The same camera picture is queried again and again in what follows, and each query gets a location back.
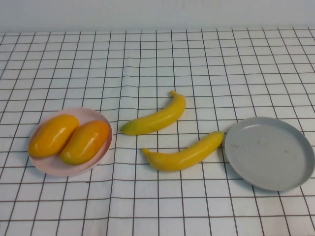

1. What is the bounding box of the grey round plate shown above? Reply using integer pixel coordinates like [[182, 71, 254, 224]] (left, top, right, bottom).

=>
[[223, 117, 315, 192]]

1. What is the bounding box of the pink round plate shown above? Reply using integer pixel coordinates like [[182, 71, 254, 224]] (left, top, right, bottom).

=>
[[27, 107, 113, 177]]

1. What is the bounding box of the white checked tablecloth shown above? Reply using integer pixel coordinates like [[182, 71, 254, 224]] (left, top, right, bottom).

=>
[[0, 28, 315, 236]]

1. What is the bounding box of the plain yellow banana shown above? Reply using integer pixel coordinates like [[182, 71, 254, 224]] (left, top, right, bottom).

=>
[[141, 130, 224, 172]]

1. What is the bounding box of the banana with green tip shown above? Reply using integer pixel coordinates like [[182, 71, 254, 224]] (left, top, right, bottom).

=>
[[120, 90, 187, 136]]

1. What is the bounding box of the yellow orange mango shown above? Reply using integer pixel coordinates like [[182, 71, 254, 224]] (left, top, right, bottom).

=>
[[28, 114, 80, 158]]

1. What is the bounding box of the reddish orange mango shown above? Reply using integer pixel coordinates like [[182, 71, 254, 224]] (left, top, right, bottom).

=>
[[60, 119, 110, 166]]

